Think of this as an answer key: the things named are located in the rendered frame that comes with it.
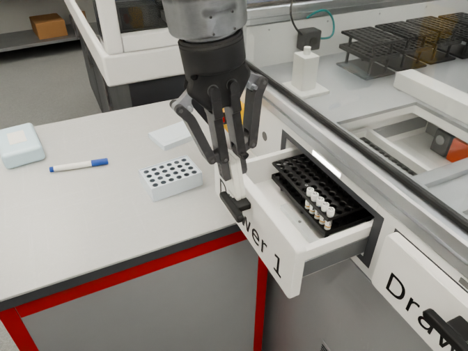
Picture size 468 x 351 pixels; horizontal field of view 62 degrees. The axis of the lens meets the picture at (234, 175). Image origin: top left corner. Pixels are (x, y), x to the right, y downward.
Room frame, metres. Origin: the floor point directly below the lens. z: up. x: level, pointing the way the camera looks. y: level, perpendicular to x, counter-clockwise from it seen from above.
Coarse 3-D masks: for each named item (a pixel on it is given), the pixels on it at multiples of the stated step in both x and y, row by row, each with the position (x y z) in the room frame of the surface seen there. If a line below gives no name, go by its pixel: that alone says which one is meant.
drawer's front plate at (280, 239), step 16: (256, 192) 0.49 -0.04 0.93; (256, 208) 0.46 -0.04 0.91; (272, 208) 0.45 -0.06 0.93; (240, 224) 0.51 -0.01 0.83; (256, 224) 0.46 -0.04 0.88; (272, 224) 0.42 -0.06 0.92; (256, 240) 0.46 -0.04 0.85; (272, 240) 0.41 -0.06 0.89; (288, 240) 0.38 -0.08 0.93; (272, 256) 0.41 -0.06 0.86; (288, 256) 0.37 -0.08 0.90; (304, 256) 0.37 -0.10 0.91; (272, 272) 0.41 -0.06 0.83; (288, 272) 0.37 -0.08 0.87; (288, 288) 0.37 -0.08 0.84
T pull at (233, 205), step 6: (222, 192) 0.50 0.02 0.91; (222, 198) 0.50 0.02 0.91; (228, 198) 0.49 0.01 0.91; (234, 198) 0.49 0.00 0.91; (246, 198) 0.49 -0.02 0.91; (228, 204) 0.48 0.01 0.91; (234, 204) 0.47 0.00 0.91; (240, 204) 0.48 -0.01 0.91; (246, 204) 0.48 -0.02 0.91; (234, 210) 0.46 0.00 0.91; (240, 210) 0.47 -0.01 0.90; (234, 216) 0.45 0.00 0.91; (240, 216) 0.45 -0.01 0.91
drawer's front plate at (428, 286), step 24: (384, 240) 0.39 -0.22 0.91; (384, 264) 0.38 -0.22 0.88; (408, 264) 0.35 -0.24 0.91; (432, 264) 0.34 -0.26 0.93; (384, 288) 0.37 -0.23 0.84; (408, 288) 0.34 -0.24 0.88; (432, 288) 0.31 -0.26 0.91; (456, 288) 0.30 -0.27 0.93; (408, 312) 0.33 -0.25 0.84; (456, 312) 0.28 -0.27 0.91; (432, 336) 0.29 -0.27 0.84
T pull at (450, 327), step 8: (424, 312) 0.28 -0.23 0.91; (432, 312) 0.28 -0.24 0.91; (432, 320) 0.27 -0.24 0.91; (440, 320) 0.27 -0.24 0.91; (456, 320) 0.27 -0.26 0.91; (464, 320) 0.27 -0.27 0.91; (440, 328) 0.26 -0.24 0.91; (448, 328) 0.26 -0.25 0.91; (456, 328) 0.26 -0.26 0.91; (464, 328) 0.26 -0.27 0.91; (448, 336) 0.25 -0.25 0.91; (456, 336) 0.25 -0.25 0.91; (464, 336) 0.25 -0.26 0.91; (456, 344) 0.24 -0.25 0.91; (464, 344) 0.24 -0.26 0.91
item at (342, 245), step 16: (256, 160) 0.63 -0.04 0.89; (272, 160) 0.64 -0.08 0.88; (256, 176) 0.63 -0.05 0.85; (272, 192) 0.60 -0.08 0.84; (288, 224) 0.51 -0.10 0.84; (368, 224) 0.45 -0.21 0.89; (304, 240) 0.47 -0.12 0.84; (320, 240) 0.41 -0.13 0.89; (336, 240) 0.41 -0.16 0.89; (352, 240) 0.43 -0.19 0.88; (320, 256) 0.40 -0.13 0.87; (336, 256) 0.41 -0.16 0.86; (352, 256) 0.43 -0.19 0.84; (304, 272) 0.39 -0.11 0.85
